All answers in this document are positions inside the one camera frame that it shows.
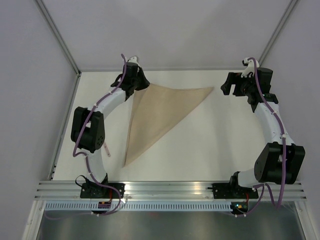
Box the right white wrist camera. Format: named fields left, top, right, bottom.
left=241, top=57, right=260, bottom=78

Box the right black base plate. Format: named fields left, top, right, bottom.
left=208, top=183, right=259, bottom=200

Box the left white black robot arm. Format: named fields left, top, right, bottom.
left=70, top=56, right=150, bottom=198

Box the aluminium frame post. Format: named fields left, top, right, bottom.
left=34, top=0, right=81, bottom=76
left=258, top=0, right=300, bottom=65

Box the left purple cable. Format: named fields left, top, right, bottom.
left=71, top=52, right=128, bottom=186

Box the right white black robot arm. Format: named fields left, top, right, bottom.
left=221, top=67, right=306, bottom=198

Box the aluminium mounting rail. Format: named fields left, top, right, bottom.
left=34, top=180, right=307, bottom=202

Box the left aluminium frame post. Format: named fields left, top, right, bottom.
left=34, top=0, right=81, bottom=76

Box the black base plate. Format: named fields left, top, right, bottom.
left=208, top=183, right=259, bottom=200
left=80, top=182, right=125, bottom=199

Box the beige cloth napkin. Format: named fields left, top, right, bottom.
left=123, top=84, right=214, bottom=166

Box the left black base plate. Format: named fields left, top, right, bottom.
left=80, top=182, right=125, bottom=199

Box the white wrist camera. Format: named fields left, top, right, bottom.
left=127, top=56, right=139, bottom=64
left=241, top=57, right=260, bottom=78

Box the right aluminium frame post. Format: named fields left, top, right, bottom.
left=258, top=0, right=300, bottom=65

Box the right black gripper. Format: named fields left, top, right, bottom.
left=221, top=72, right=256, bottom=97

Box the white slotted cable duct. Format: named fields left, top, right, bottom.
left=45, top=201, right=232, bottom=212

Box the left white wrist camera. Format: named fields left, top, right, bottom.
left=127, top=56, right=139, bottom=64

